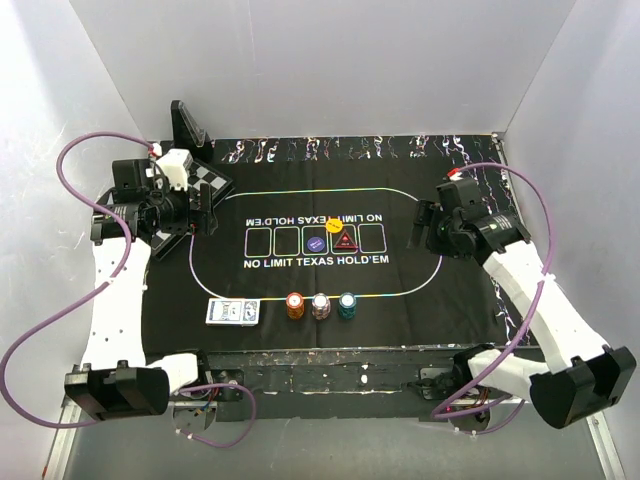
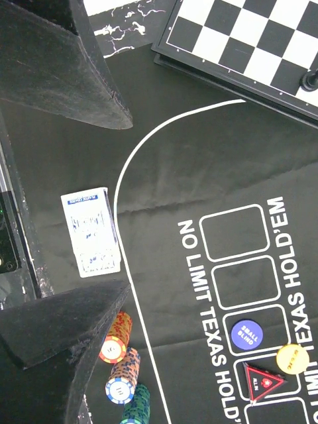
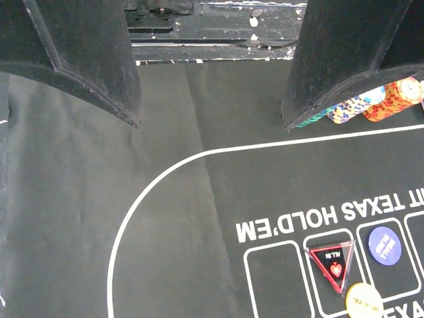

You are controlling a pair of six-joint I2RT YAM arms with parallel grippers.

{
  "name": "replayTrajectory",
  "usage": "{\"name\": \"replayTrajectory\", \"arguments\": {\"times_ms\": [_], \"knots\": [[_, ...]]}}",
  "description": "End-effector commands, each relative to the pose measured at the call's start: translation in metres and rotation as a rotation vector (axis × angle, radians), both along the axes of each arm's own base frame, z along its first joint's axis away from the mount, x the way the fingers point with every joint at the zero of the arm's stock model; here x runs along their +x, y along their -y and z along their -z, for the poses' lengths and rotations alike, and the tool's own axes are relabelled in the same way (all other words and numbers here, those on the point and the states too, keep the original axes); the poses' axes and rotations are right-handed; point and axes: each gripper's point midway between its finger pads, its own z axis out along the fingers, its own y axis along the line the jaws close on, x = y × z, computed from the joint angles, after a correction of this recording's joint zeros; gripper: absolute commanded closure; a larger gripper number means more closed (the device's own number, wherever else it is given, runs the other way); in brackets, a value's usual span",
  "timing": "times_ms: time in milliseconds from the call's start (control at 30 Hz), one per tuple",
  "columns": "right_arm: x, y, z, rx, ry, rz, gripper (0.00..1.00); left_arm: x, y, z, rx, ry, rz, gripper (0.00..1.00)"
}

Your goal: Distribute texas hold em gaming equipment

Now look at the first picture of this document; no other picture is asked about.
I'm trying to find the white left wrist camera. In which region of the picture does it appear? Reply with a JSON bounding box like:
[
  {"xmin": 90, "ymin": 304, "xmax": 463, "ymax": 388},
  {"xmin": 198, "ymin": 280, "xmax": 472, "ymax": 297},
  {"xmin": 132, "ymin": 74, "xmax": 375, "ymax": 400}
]
[{"xmin": 156, "ymin": 148, "xmax": 193, "ymax": 191}]

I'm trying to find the red black all-in marker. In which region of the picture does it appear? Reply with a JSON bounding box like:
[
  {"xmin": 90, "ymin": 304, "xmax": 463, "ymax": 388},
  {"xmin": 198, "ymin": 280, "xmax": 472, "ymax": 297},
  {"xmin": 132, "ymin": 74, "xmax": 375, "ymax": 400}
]
[{"xmin": 333, "ymin": 230, "xmax": 358, "ymax": 251}]

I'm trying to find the yellow big blind button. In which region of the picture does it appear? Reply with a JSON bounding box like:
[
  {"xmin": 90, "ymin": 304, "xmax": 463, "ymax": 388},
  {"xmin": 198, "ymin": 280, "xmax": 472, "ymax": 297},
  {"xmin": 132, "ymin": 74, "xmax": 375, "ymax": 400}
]
[{"xmin": 325, "ymin": 218, "xmax": 344, "ymax": 234}]

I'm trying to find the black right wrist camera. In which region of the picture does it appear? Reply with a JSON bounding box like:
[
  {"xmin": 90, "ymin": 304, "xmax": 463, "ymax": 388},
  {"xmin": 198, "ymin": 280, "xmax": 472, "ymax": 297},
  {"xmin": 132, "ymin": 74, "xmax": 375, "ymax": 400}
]
[{"xmin": 436, "ymin": 177, "xmax": 484, "ymax": 213}]

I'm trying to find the green poker chip stack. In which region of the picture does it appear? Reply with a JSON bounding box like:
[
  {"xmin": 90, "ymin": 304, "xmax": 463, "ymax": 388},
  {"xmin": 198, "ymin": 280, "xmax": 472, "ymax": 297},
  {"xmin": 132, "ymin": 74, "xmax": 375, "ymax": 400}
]
[{"xmin": 338, "ymin": 292, "xmax": 357, "ymax": 320}]

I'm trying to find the blue small blind button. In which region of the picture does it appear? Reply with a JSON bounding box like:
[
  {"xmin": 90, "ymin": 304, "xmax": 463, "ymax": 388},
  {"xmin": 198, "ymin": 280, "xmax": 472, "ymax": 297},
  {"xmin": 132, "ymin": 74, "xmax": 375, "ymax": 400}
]
[{"xmin": 305, "ymin": 236, "xmax": 326, "ymax": 254}]

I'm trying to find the blue playing card deck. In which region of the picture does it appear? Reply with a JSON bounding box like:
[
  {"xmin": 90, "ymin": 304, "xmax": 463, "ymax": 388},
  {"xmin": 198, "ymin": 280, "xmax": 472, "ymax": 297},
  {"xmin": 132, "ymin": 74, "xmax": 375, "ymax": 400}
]
[{"xmin": 205, "ymin": 298, "xmax": 261, "ymax": 327}]

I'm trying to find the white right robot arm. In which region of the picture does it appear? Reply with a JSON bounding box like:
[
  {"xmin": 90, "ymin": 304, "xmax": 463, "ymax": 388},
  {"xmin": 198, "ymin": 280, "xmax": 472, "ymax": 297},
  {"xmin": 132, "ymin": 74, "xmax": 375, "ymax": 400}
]
[{"xmin": 413, "ymin": 200, "xmax": 637, "ymax": 429}]

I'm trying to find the black white chess board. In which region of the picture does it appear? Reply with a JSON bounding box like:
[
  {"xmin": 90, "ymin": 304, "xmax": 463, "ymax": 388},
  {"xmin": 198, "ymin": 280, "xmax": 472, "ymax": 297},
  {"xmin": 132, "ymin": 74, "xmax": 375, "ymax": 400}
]
[{"xmin": 149, "ymin": 149, "xmax": 234, "ymax": 260}]

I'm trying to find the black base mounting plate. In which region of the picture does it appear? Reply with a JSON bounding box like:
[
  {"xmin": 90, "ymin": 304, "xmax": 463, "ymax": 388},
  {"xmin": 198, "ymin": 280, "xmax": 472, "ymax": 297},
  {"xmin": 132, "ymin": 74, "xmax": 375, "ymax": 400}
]
[{"xmin": 197, "ymin": 345, "xmax": 463, "ymax": 422}]

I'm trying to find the orange poker chip stack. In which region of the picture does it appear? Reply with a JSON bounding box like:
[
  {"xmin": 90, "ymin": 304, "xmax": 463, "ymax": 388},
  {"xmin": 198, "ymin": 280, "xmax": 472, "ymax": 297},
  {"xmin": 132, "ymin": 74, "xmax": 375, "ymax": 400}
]
[{"xmin": 285, "ymin": 292, "xmax": 305, "ymax": 320}]

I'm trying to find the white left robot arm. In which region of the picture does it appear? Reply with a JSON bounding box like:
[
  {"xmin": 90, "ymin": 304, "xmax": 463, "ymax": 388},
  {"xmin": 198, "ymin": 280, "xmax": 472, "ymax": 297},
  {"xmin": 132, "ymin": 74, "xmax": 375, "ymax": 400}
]
[{"xmin": 64, "ymin": 181, "xmax": 213, "ymax": 421}]

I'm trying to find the black poker table mat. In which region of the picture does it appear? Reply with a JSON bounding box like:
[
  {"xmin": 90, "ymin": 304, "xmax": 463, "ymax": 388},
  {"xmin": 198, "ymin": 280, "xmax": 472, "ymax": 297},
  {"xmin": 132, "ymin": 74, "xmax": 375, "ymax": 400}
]
[{"xmin": 142, "ymin": 135, "xmax": 521, "ymax": 355}]

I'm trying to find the black triangular card stand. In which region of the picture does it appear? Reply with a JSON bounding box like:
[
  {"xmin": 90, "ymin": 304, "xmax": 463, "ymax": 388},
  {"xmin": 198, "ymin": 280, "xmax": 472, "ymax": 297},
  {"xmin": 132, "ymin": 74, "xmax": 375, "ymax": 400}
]
[{"xmin": 170, "ymin": 100, "xmax": 214, "ymax": 163}]

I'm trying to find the aluminium rail frame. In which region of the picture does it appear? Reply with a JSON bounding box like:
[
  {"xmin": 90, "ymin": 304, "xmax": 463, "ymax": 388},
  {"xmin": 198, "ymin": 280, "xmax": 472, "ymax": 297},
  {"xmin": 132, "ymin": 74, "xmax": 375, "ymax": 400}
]
[{"xmin": 42, "ymin": 396, "xmax": 82, "ymax": 480}]

